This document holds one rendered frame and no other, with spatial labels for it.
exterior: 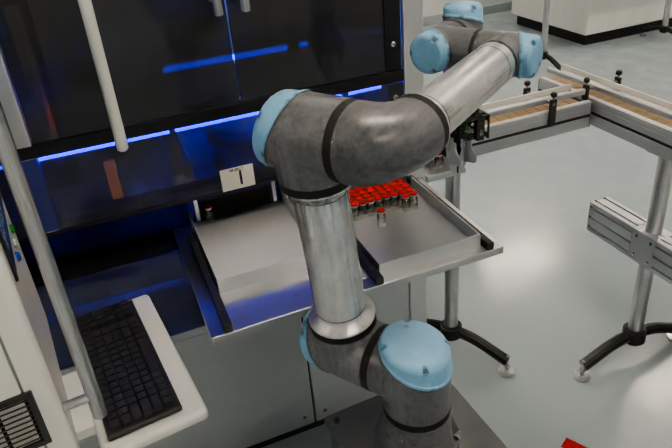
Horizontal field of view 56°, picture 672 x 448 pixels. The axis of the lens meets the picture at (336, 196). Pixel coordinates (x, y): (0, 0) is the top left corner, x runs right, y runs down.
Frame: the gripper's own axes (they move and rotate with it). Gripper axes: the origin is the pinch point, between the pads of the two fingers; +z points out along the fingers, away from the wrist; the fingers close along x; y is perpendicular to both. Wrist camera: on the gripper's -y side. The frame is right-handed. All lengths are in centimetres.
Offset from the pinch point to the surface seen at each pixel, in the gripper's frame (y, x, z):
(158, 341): -9, -69, 29
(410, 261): 1.9, -12.5, 19.8
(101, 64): -28, -66, -28
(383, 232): -14.5, -11.3, 21.4
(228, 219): -41, -44, 21
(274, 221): -33, -34, 21
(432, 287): -91, 46, 110
